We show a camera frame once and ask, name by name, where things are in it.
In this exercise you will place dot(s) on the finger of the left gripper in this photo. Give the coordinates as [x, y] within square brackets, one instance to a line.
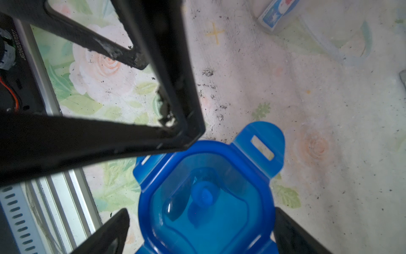
[34, 146]
[42, 15]

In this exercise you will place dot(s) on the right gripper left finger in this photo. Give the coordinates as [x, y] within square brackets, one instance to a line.
[109, 238]

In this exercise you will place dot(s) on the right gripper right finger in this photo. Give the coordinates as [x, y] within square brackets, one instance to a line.
[291, 238]

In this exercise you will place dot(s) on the blue lid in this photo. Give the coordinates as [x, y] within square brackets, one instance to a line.
[213, 198]

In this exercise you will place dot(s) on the toothpaste tube front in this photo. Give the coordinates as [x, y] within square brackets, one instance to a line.
[274, 12]

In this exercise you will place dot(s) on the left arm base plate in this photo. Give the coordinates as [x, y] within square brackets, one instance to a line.
[19, 88]

